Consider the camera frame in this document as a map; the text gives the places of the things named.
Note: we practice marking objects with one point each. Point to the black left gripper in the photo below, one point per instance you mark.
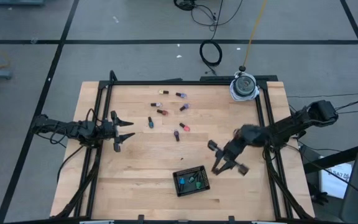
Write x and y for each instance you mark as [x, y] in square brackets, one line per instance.
[107, 130]

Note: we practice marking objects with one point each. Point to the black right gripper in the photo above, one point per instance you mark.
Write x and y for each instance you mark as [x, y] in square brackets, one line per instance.
[232, 151]

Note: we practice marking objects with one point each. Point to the green nail polish bottle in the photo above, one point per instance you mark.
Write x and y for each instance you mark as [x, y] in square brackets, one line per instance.
[198, 184]

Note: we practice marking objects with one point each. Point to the teal nail polish bottle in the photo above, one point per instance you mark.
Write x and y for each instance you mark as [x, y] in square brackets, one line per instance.
[192, 179]

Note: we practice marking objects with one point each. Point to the pale lavender nail polish bottle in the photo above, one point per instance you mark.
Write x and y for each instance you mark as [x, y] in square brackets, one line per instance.
[156, 104]

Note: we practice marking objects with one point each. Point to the dark red nail polish bottle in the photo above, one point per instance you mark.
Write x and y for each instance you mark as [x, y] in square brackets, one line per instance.
[162, 112]

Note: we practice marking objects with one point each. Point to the light blue nail polish bottle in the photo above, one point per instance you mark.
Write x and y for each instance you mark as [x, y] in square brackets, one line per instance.
[182, 181]

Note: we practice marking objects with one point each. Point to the dark violet nail polish bottle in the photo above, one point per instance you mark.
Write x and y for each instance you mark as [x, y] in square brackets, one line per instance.
[176, 135]

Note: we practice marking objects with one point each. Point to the coral pink nail polish bottle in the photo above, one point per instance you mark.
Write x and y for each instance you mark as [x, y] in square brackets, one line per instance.
[185, 127]

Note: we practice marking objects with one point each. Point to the yellow nail polish bottle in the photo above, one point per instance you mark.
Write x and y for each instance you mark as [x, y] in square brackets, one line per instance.
[163, 92]

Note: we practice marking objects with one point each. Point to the purple nail polish bottle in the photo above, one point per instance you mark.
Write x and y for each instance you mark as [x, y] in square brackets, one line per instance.
[184, 107]

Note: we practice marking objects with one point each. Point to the periwinkle nail polish bottle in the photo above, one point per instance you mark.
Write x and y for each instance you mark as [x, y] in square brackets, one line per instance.
[181, 95]

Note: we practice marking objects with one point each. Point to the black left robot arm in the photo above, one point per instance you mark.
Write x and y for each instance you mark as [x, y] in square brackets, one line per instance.
[73, 129]

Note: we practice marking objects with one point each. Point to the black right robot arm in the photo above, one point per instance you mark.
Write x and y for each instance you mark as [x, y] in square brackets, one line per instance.
[291, 126]

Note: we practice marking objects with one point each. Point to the black slotted plastic basket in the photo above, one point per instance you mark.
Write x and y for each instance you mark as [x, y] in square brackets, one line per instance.
[179, 189]

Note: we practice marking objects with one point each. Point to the black table clamp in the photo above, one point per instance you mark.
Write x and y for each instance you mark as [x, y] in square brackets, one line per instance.
[140, 218]
[231, 219]

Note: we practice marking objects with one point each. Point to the white paper sign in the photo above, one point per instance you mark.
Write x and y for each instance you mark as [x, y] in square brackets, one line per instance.
[334, 183]

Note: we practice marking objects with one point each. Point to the black diagonal beam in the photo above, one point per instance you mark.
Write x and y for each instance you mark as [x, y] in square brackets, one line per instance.
[337, 158]

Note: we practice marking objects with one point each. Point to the black curved bracket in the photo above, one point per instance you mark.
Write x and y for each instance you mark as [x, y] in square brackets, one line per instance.
[113, 76]

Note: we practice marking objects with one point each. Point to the black aluminium rig frame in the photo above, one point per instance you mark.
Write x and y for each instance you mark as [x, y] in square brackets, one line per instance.
[166, 82]

